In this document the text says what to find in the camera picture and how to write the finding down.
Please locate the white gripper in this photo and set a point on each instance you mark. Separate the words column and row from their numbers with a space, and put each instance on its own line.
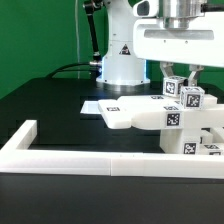
column 201, row 44

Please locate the white chair seat part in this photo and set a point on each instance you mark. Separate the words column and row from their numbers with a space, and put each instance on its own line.
column 180, row 141

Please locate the white chair back part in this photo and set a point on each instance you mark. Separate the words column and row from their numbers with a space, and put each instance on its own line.
column 158, row 113

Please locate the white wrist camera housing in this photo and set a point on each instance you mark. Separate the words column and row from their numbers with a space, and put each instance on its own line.
column 146, row 8

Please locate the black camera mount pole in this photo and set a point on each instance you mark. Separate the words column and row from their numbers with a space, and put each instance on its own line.
column 89, row 8

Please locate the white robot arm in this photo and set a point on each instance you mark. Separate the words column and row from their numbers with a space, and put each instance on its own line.
column 120, row 66

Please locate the white U-shaped border frame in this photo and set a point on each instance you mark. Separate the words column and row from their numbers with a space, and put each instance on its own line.
column 17, row 157

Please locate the white sheet with tags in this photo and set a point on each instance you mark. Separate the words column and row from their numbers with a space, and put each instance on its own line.
column 90, row 107

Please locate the small tagged white cube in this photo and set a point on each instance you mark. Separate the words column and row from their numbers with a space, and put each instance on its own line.
column 172, row 85
column 191, row 97

